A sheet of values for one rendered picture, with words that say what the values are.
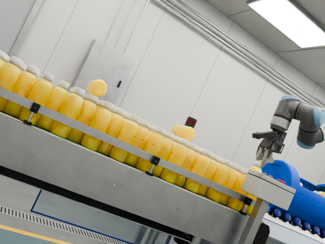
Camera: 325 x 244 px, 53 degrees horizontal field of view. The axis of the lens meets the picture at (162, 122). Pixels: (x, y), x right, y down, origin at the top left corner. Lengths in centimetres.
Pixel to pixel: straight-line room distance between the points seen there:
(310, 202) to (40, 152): 138
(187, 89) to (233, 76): 91
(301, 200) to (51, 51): 366
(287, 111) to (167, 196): 73
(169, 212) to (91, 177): 36
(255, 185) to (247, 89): 455
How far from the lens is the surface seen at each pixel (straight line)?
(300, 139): 176
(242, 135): 595
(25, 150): 124
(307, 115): 167
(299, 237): 198
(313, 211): 197
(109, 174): 128
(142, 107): 494
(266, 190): 146
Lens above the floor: 103
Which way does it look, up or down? 4 degrees up
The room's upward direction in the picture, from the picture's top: 25 degrees clockwise
